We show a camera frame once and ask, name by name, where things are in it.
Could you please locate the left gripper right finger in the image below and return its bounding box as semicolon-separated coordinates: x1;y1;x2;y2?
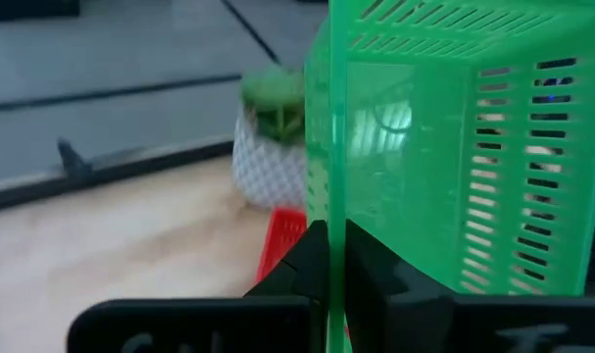
345;220;595;353

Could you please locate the green plastic basket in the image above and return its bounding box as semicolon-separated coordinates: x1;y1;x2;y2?
304;0;595;353

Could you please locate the green succulent plant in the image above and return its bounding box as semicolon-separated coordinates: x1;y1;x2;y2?
240;66;308;144

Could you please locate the black metal table frame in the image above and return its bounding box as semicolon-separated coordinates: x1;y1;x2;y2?
0;137;235;213

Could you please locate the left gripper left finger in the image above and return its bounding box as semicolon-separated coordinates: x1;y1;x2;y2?
66;220;329;353

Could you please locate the red plastic basket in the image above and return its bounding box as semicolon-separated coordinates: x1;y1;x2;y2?
255;207;309;286

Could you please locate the white patterned plant pot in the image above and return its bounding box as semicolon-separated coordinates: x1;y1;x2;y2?
231;107;308;210

